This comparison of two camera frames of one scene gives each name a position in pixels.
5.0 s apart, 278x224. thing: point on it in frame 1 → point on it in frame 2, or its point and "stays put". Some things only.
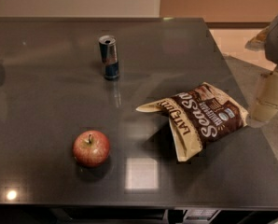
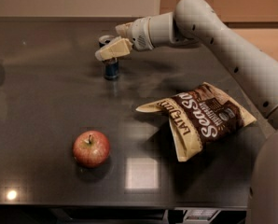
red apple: [90, 148] stays put
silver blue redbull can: [109, 55] stays put
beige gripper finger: [272, 94] → [118, 47]
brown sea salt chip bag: [198, 116] stays put
